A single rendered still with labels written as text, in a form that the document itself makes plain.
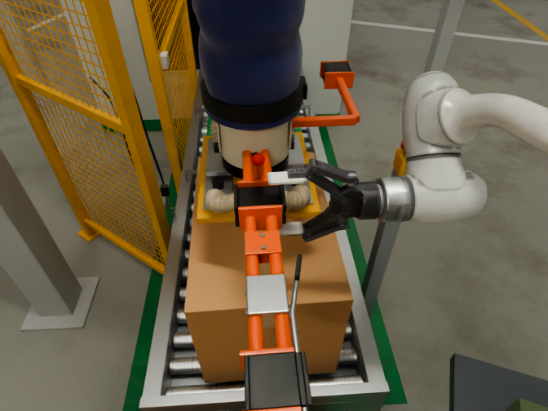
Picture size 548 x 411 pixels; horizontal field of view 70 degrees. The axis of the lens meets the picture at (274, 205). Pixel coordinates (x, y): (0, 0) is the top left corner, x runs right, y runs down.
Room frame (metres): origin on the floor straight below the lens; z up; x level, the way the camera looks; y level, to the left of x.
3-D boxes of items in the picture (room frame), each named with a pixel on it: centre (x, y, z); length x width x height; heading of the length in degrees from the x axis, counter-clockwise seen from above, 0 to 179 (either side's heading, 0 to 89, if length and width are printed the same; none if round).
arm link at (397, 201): (0.57, -0.23, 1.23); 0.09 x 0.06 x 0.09; 4
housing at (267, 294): (0.34, 0.01, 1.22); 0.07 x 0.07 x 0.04; 4
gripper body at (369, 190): (0.56, -0.16, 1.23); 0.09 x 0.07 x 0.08; 94
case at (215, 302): (0.80, 0.03, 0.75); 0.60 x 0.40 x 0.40; 5
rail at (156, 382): (1.58, 0.42, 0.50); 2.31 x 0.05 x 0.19; 4
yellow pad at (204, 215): (0.80, 0.14, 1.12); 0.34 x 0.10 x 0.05; 4
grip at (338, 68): (1.13, -0.19, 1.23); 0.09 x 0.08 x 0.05; 94
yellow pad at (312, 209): (0.81, -0.05, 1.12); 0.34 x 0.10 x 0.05; 4
